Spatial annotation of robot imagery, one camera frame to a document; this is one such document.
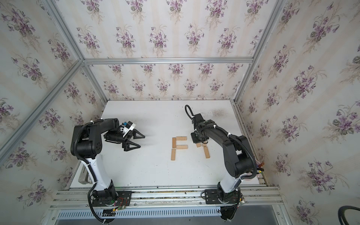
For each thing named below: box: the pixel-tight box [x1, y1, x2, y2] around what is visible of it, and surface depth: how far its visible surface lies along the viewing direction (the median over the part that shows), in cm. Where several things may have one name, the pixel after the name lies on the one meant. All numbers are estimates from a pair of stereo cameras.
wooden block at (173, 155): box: [170, 148, 176, 161], surface depth 91 cm
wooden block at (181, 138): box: [175, 135, 188, 141], surface depth 98 cm
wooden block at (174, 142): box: [172, 137, 177, 149], surface depth 97 cm
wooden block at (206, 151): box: [203, 146, 210, 159], surface depth 92 cm
